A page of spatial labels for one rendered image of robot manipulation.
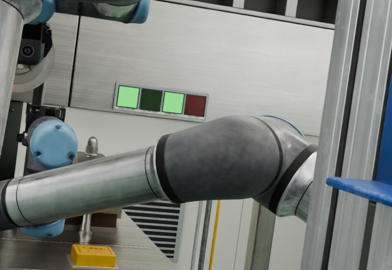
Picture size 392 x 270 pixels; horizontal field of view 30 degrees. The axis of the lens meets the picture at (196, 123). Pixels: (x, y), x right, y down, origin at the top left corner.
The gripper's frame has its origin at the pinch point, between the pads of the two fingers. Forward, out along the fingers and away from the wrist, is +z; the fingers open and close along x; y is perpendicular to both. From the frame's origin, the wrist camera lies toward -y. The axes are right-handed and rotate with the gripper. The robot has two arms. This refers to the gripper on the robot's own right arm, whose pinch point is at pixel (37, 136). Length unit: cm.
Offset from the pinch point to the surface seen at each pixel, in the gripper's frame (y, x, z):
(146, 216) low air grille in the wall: -66, -92, 261
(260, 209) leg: -19, -71, 46
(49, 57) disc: 16.5, -0.3, -3.5
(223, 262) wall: -91, -145, 263
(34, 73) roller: 12.8, 2.3, -3.9
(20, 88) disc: 9.6, 4.7, -3.5
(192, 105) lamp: 9, -41, 29
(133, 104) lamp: 7.7, -25.5, 28.9
